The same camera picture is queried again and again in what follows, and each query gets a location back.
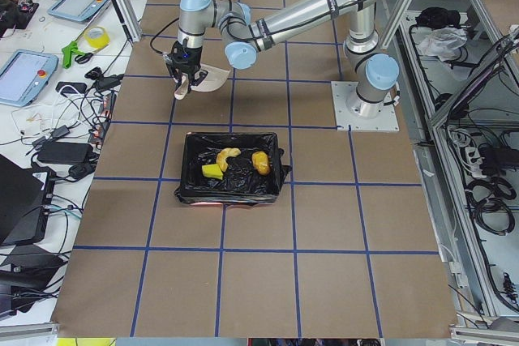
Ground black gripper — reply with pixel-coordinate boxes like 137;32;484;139
168;42;208;89

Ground beige plastic dustpan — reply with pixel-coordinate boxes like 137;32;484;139
174;63;230;100

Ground pale curved peel piece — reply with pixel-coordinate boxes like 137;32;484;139
216;147;241;173

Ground yellow green sponge piece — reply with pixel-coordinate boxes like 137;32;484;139
201;164;224;180

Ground yellow potato-like lump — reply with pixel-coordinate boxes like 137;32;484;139
251;151;271;176

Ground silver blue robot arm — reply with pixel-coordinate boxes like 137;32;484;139
163;0;380;100

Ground black lined trash bin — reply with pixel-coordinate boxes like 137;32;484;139
174;132;291;206

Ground yellow tape roll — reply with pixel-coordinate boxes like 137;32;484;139
84;26;110;49

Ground black scissors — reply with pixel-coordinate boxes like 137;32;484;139
74;52;95;65

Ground blue teach pendant far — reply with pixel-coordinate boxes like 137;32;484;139
48;0;109;22

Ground blue teach pendant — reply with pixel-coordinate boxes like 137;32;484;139
48;0;109;22
1;49;58;107

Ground black power brick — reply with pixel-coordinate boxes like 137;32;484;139
37;142;94;165

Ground blue teach pendant near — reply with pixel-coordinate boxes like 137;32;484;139
1;49;58;107

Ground black laptop device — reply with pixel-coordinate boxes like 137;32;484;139
1;156;56;246

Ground crumpled white cloth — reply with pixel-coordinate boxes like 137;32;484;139
417;27;467;61

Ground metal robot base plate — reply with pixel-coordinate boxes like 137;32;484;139
331;81;400;133

